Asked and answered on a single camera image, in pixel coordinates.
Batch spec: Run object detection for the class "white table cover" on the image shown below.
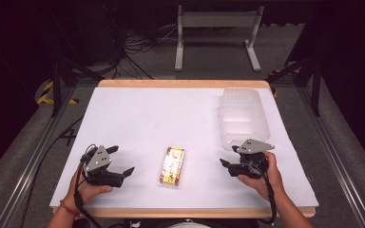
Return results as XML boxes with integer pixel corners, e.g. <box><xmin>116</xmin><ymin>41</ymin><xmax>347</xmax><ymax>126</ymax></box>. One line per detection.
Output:
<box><xmin>49</xmin><ymin>86</ymin><xmax>319</xmax><ymax>210</ymax></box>

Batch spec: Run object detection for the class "bundle of floor cables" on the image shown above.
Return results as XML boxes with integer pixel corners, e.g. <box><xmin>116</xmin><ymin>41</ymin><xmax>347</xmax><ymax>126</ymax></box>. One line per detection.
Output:
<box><xmin>107</xmin><ymin>23</ymin><xmax>180</xmax><ymax>80</ymax></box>

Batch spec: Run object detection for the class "yellow black hazard tape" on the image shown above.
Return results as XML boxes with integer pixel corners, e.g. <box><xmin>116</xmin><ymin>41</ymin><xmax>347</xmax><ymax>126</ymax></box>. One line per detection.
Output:
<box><xmin>36</xmin><ymin>80</ymin><xmax>80</xmax><ymax>105</ymax></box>

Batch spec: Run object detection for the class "clear plastic container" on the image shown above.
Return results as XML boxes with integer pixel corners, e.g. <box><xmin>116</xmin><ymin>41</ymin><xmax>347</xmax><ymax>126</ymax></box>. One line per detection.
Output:
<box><xmin>218</xmin><ymin>87</ymin><xmax>272</xmax><ymax>152</ymax></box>

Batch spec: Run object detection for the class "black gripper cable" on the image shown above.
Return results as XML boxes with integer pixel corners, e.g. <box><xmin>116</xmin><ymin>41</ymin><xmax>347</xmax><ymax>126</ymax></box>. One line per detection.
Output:
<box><xmin>73</xmin><ymin>143</ymin><xmax>104</xmax><ymax>228</ymax></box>
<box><xmin>249</xmin><ymin>161</ymin><xmax>279</xmax><ymax>226</ymax></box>

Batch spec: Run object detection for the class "aluminium floor rail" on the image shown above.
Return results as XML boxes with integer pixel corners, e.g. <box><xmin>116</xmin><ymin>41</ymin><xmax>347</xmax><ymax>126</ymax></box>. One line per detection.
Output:
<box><xmin>298</xmin><ymin>86</ymin><xmax>365</xmax><ymax>228</ymax></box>
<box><xmin>0</xmin><ymin>86</ymin><xmax>77</xmax><ymax>228</ymax></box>

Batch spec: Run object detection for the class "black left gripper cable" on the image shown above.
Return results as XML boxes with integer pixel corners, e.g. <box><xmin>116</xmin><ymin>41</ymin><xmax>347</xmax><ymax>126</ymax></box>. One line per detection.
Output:
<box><xmin>73</xmin><ymin>143</ymin><xmax>104</xmax><ymax>228</ymax></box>

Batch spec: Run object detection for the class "person's right hand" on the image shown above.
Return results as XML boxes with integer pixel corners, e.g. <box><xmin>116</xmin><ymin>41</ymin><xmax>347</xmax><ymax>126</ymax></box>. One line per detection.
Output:
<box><xmin>237</xmin><ymin>150</ymin><xmax>287</xmax><ymax>202</ymax></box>

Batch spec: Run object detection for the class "yellow red snack packet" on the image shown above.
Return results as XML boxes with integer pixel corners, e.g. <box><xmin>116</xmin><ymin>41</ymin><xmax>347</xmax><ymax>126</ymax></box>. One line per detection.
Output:
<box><xmin>159</xmin><ymin>145</ymin><xmax>186</xmax><ymax>187</ymax></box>

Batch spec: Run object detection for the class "red string bracelet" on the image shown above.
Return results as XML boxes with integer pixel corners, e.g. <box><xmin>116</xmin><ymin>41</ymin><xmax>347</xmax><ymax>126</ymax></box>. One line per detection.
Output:
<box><xmin>59</xmin><ymin>199</ymin><xmax>81</xmax><ymax>219</ymax></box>

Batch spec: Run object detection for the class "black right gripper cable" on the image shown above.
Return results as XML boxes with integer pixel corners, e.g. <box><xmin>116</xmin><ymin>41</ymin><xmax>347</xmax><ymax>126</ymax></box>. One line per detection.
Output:
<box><xmin>249</xmin><ymin>161</ymin><xmax>279</xmax><ymax>226</ymax></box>

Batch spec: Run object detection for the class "black floor cable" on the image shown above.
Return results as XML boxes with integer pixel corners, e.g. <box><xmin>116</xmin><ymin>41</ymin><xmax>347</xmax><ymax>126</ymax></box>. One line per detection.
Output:
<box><xmin>18</xmin><ymin>115</ymin><xmax>85</xmax><ymax>228</ymax></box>

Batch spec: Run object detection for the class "person's dark clothing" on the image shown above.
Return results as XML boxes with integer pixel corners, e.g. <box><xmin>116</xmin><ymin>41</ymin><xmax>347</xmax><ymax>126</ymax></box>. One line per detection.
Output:
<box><xmin>72</xmin><ymin>218</ymin><xmax>260</xmax><ymax>228</ymax></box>

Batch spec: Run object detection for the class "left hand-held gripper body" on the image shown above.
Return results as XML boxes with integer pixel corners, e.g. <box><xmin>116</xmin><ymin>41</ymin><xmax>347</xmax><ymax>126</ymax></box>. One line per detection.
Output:
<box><xmin>80</xmin><ymin>144</ymin><xmax>125</xmax><ymax>188</ymax></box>

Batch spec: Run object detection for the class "grey metal stand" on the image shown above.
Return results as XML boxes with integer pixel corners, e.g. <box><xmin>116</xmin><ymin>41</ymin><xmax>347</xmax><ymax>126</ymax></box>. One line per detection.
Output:
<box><xmin>174</xmin><ymin>4</ymin><xmax>265</xmax><ymax>72</ymax></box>

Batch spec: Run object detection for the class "black tripod stand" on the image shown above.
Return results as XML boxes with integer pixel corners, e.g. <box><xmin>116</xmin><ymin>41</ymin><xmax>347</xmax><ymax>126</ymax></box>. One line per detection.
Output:
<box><xmin>264</xmin><ymin>9</ymin><xmax>326</xmax><ymax>118</ymax></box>
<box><xmin>46</xmin><ymin>9</ymin><xmax>106</xmax><ymax>118</ymax></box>

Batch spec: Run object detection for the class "person's left hand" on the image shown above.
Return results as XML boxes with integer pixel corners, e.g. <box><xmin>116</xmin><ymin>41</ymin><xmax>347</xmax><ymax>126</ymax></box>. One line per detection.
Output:
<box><xmin>64</xmin><ymin>169</ymin><xmax>114</xmax><ymax>213</ymax></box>

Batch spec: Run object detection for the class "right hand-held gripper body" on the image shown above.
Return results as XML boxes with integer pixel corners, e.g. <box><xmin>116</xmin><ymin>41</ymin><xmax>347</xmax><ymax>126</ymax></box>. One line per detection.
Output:
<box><xmin>227</xmin><ymin>138</ymin><xmax>276</xmax><ymax>180</ymax></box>

